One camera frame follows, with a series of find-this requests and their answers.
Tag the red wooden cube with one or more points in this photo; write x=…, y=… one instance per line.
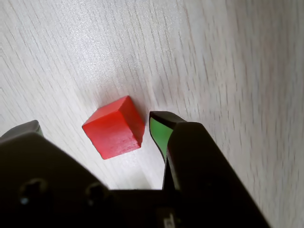
x=111, y=128

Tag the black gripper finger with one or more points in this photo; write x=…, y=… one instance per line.
x=35, y=180
x=202, y=178

